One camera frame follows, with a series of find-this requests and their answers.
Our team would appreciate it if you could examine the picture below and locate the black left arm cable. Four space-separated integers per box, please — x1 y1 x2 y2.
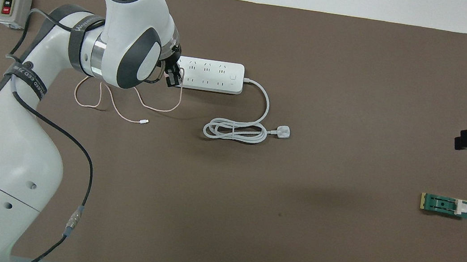
0 3 114 262

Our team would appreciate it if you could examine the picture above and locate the white cord with plug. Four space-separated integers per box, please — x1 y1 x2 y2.
202 73 298 149

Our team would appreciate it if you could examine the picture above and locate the brown paper mat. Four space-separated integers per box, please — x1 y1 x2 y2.
0 0 467 262

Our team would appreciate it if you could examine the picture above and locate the green knife switch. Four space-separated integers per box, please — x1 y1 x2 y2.
419 192 467 221

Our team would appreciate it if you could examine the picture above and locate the white power strip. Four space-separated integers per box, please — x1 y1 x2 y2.
175 55 246 96

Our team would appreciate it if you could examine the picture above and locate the grey on-off switch box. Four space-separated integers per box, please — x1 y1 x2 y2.
0 0 32 31

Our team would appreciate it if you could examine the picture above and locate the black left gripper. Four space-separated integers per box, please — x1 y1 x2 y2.
159 40 188 89

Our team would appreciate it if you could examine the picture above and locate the pink charging cable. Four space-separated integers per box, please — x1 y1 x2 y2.
71 55 186 130

